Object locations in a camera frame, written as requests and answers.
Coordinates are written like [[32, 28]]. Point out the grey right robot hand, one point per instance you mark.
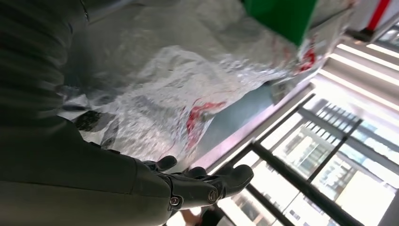
[[78, 181]]

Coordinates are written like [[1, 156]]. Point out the green plastic crate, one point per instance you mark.
[[280, 15]]

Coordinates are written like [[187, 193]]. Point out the black window frame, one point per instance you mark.
[[296, 181]]

